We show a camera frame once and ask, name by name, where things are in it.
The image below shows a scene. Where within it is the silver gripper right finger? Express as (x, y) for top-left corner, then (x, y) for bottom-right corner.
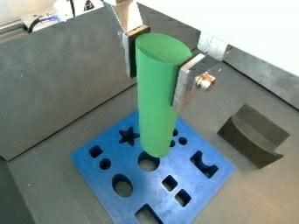
(173, 32), (230, 111)

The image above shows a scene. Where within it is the green oval cylinder peg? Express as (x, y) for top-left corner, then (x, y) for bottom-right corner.
(135, 32), (193, 158)

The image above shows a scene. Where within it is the blue shape sorting board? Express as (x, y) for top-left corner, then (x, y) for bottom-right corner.
(71, 112), (235, 224)

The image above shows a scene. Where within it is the white robot base equipment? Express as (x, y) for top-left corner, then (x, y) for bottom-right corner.
(0, 0), (106, 33)

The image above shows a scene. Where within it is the black curved holder block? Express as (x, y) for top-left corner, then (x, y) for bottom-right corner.
(218, 104), (292, 169)

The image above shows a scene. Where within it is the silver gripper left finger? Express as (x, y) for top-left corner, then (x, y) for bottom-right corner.
(105, 0), (151, 78)

